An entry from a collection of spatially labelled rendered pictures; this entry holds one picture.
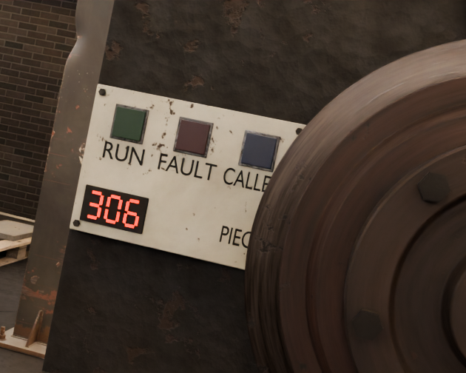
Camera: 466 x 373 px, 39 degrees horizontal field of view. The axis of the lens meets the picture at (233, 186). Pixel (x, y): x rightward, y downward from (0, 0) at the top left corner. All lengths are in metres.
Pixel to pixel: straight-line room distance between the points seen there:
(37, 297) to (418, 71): 3.09
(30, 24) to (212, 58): 6.90
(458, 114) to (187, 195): 0.33
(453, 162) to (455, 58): 0.13
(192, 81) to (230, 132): 0.08
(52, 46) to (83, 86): 4.10
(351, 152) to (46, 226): 2.97
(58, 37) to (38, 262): 4.31
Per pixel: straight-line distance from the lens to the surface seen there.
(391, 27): 0.80
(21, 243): 5.47
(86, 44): 3.48
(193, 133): 0.78
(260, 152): 0.76
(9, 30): 7.78
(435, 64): 0.64
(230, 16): 0.82
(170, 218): 0.79
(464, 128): 0.60
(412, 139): 0.60
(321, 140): 0.63
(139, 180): 0.80
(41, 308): 3.58
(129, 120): 0.80
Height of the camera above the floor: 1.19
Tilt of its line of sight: 3 degrees down
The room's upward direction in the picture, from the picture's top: 12 degrees clockwise
